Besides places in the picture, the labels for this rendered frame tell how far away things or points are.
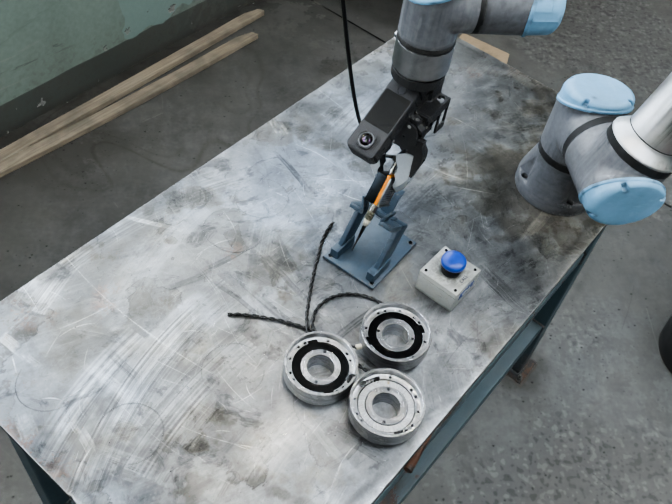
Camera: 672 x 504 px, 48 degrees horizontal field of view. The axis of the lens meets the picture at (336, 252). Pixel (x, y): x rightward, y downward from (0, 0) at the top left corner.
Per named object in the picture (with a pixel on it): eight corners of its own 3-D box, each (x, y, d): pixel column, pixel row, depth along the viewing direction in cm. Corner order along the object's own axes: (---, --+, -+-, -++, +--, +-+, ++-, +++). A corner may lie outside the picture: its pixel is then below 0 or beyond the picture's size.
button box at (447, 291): (450, 312, 119) (457, 294, 116) (414, 287, 122) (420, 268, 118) (478, 283, 124) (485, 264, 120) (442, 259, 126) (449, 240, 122)
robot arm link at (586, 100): (595, 123, 137) (624, 62, 127) (619, 176, 129) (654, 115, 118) (531, 122, 135) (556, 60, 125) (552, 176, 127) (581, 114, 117)
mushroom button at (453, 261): (451, 292, 119) (458, 272, 115) (430, 277, 120) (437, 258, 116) (465, 277, 121) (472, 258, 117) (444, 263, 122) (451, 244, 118)
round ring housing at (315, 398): (364, 401, 108) (368, 387, 105) (292, 417, 105) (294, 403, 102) (342, 339, 114) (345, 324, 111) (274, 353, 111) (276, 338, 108)
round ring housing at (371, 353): (411, 310, 119) (416, 295, 116) (437, 367, 113) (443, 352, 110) (348, 324, 116) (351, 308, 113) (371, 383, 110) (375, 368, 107)
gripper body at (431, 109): (444, 130, 110) (463, 62, 100) (411, 161, 105) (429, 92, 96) (400, 106, 112) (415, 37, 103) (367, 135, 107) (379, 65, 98)
